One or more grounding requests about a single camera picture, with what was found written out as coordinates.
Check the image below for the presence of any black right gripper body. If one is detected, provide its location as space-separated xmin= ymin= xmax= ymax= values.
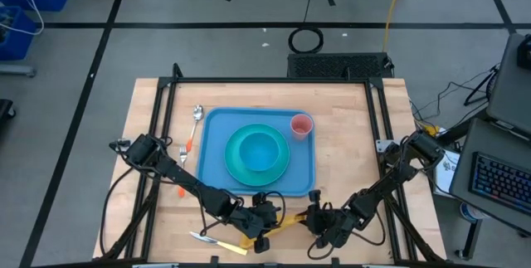
xmin=305 ymin=189 xmax=354 ymax=250

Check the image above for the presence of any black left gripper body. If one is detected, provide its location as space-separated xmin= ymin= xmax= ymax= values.
xmin=239 ymin=192 xmax=280 ymax=255

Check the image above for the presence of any yellow napkin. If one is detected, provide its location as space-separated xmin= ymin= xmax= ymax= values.
xmin=239 ymin=212 xmax=309 ymax=250

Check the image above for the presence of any knife with cream handle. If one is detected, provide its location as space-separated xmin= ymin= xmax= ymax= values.
xmin=188 ymin=231 xmax=249 ymax=256

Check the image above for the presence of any green plastic plate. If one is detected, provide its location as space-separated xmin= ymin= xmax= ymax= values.
xmin=223 ymin=123 xmax=291 ymax=188

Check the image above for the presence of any blue plastic bowl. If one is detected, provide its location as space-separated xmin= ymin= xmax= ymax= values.
xmin=238 ymin=131 xmax=281 ymax=173

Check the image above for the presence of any fork with orange handle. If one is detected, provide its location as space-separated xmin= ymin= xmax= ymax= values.
xmin=178 ymin=144 xmax=189 ymax=199

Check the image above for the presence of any pink plastic cup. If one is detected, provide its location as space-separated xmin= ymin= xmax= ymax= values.
xmin=289 ymin=113 xmax=314 ymax=141

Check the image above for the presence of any spoon with orange handle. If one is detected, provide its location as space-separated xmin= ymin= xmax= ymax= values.
xmin=186 ymin=104 xmax=205 ymax=153

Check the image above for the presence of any blue plastic tray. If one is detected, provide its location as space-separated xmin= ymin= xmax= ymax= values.
xmin=195 ymin=106 xmax=318 ymax=198

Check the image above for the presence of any printed paper sheet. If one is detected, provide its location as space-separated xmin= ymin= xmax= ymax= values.
xmin=432 ymin=148 xmax=462 ymax=199

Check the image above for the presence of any blue and white tape roll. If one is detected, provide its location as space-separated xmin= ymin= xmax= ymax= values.
xmin=459 ymin=201 xmax=487 ymax=224

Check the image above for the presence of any grey desk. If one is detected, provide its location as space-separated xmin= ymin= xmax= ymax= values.
xmin=485 ymin=32 xmax=531 ymax=137
xmin=449 ymin=117 xmax=531 ymax=261

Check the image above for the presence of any black perforated metal box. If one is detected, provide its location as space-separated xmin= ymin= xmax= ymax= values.
xmin=286 ymin=51 xmax=394 ymax=80

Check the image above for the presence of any backlit computer keyboard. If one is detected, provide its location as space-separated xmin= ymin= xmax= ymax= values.
xmin=468 ymin=151 xmax=531 ymax=218

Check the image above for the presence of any black desk device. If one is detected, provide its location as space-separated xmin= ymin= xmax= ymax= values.
xmin=515 ymin=34 xmax=531 ymax=71

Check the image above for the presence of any black floor object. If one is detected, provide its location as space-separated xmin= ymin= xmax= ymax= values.
xmin=0 ymin=98 xmax=17 ymax=122

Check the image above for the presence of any grey metal bar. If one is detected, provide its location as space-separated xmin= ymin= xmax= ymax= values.
xmin=0 ymin=64 xmax=37 ymax=79

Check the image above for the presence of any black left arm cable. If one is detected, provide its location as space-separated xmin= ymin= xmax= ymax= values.
xmin=98 ymin=163 xmax=138 ymax=257

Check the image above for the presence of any coiled black cable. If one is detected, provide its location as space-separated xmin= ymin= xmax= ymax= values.
xmin=287 ymin=26 xmax=325 ymax=55

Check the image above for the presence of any yellow hanging cable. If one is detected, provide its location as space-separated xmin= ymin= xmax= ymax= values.
xmin=381 ymin=0 xmax=410 ymax=53

